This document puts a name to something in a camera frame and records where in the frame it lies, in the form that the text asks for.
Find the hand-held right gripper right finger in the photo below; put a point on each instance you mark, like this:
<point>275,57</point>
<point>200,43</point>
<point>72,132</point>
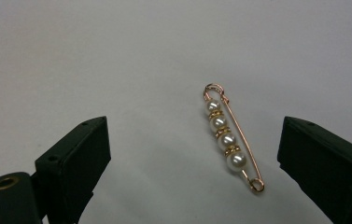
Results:
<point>329,174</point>

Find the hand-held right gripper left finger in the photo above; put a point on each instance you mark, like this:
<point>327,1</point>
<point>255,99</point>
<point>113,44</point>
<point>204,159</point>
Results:
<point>77,168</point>

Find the gold pearl brooch pin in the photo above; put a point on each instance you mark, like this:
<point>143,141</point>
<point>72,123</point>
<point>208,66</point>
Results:
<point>226,140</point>

